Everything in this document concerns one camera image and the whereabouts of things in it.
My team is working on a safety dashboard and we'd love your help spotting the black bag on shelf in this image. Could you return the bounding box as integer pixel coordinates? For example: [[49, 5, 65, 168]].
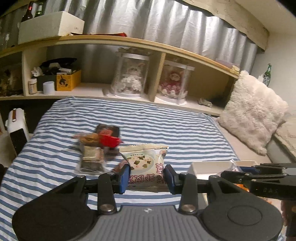
[[39, 57, 77, 75]]

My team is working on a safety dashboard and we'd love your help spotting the blue white striped quilt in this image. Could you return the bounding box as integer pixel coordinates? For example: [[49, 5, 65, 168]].
[[1, 97, 237, 240]]

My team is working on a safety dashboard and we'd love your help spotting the dark red-label snack packet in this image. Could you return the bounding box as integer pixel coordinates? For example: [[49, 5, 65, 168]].
[[95, 124, 120, 138]]

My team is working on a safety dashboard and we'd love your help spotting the small labelled jar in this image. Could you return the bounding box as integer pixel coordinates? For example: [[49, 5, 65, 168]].
[[28, 78, 38, 95]]

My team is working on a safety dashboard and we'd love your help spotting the beige textured blanket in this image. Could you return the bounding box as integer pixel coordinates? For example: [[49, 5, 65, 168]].
[[275, 115, 296, 162]]

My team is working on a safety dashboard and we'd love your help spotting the white cylinder cup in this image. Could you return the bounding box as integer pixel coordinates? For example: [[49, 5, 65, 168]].
[[43, 81, 55, 95]]

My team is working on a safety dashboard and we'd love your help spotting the white box atop shelf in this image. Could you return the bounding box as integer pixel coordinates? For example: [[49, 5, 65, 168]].
[[18, 11, 85, 45]]

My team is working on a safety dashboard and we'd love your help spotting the white seaweed snack packet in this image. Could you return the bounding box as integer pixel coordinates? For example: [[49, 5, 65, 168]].
[[119, 144, 169, 192]]

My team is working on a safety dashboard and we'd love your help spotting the white space heater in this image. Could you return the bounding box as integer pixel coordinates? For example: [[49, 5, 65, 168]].
[[5, 108, 30, 155]]

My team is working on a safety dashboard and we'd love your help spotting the wooden headboard shelf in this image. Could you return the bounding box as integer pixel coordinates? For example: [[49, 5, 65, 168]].
[[1, 35, 239, 116]]

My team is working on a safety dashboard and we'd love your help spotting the brown gold snack packet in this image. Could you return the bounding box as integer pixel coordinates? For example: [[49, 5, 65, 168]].
[[112, 160, 128, 173]]

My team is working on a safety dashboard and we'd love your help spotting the red-ended twisted snack packet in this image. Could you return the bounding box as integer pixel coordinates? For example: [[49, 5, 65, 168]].
[[72, 133, 122, 148]]

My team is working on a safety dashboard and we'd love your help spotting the white shallow cardboard box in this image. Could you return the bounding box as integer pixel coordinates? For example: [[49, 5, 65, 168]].
[[186, 160, 260, 204]]

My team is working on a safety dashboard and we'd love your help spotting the small clear crumpled wrapper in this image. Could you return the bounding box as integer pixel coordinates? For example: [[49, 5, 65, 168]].
[[227, 159, 242, 172]]

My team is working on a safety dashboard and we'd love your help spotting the green glass bottle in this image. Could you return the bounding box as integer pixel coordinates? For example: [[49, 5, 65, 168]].
[[263, 63, 272, 86]]

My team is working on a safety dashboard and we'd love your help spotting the gold foil clear snack packet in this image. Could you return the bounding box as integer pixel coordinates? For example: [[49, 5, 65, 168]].
[[75, 144, 107, 175]]

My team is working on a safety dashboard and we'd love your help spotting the fluffy cream pillow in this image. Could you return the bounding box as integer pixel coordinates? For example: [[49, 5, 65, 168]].
[[218, 70, 288, 156]]

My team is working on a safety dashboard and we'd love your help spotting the small object on shelf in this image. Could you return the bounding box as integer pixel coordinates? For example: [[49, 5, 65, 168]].
[[198, 98, 213, 108]]

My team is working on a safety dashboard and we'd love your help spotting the yellow cardboard box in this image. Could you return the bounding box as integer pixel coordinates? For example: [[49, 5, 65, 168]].
[[56, 70, 81, 91]]

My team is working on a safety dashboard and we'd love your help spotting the pink doll in case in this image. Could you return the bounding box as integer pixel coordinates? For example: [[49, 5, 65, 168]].
[[156, 60, 195, 105]]

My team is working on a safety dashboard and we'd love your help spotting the white doll in case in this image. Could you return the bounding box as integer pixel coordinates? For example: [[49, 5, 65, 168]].
[[111, 48, 149, 99]]

